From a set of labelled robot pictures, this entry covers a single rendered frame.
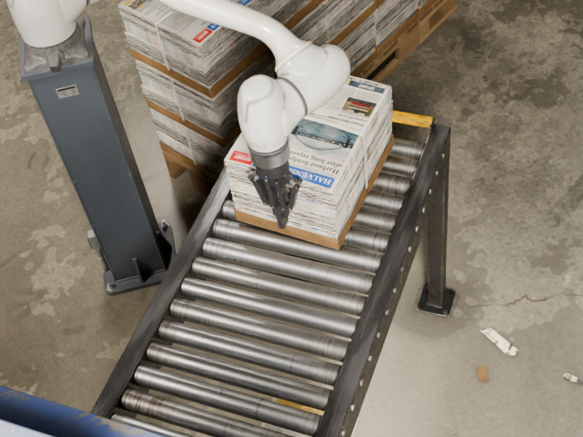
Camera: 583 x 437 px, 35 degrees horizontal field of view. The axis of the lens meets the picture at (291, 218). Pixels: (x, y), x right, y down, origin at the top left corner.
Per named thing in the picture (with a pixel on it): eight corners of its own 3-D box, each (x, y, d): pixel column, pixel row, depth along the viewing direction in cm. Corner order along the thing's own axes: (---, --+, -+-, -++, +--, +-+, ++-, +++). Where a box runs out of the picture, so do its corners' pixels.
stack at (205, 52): (167, 176, 361) (112, 3, 297) (349, 15, 412) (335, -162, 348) (241, 219, 343) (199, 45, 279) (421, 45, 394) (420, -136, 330)
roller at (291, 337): (176, 303, 229) (172, 292, 225) (357, 350, 215) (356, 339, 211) (167, 320, 226) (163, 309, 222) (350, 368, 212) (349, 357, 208)
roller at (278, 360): (165, 324, 225) (160, 313, 221) (348, 374, 211) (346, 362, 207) (156, 342, 222) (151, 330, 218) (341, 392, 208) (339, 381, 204)
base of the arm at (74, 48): (24, 82, 251) (17, 67, 246) (22, 33, 265) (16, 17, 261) (90, 68, 252) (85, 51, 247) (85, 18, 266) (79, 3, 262)
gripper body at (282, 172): (294, 147, 205) (298, 175, 212) (258, 140, 208) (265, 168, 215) (282, 172, 201) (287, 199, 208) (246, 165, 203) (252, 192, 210)
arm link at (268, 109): (265, 163, 195) (311, 129, 200) (255, 110, 183) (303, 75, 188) (232, 140, 201) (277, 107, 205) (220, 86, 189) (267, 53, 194)
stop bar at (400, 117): (287, 95, 265) (286, 90, 264) (435, 120, 252) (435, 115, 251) (283, 102, 263) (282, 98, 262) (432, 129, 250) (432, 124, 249)
